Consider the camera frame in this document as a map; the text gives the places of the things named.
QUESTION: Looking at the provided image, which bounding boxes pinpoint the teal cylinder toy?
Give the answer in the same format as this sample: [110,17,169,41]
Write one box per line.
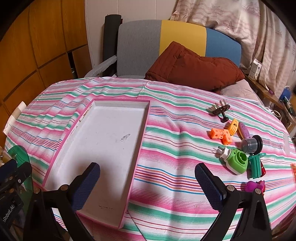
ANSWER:
[248,153,266,179]

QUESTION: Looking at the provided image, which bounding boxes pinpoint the dark brown flower piece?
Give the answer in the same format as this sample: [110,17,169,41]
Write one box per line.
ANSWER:
[209,99,230,123]

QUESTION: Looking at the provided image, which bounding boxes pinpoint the red metallic capsule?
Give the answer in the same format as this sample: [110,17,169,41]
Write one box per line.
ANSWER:
[260,162,266,177]

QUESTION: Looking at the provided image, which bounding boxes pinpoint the grey cylinder black base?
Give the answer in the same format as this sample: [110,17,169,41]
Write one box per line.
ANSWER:
[240,135,263,155]

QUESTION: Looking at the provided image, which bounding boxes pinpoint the beige patterned curtain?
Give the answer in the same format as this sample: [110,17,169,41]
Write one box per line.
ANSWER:
[171,0,295,97]

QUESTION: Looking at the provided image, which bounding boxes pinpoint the green white round toy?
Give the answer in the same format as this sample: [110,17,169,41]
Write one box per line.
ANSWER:
[217,146,248,175]

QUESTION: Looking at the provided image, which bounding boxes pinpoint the wooden side table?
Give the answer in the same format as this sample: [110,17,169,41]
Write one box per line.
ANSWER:
[244,74,295,136]

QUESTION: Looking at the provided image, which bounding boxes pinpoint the yellow orange oval toy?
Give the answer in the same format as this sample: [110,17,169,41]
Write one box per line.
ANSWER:
[228,119,239,136]

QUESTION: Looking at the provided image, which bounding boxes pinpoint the magenta perforated cup toy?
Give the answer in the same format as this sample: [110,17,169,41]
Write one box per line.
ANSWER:
[244,180,265,193]

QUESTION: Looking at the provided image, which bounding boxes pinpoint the purple oval toy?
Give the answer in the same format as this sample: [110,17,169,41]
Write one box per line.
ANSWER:
[238,122,251,139]

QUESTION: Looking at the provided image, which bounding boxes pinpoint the blue container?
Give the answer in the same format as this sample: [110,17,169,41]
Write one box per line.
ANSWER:
[279,86,292,101]

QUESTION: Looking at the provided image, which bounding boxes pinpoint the pink green striped bedspread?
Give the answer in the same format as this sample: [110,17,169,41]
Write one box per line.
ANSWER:
[4,77,296,241]

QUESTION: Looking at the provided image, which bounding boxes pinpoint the white pink-edged tray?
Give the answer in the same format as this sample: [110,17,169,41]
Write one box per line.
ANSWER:
[43,99,150,229]

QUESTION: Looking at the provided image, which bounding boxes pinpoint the black rolled mat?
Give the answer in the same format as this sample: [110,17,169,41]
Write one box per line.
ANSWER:
[102,14,123,77]

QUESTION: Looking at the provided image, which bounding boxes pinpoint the wooden wardrobe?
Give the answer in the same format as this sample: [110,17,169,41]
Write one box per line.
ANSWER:
[0,0,93,149]

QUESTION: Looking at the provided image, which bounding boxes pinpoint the dark red cushion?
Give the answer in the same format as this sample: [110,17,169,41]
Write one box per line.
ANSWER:
[145,41,244,91]

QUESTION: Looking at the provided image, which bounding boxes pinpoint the small white box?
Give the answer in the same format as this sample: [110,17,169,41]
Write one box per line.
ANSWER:
[248,58,262,81]

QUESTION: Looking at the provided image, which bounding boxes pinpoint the orange cube blocks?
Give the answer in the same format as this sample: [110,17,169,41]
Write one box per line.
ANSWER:
[209,128,232,145]

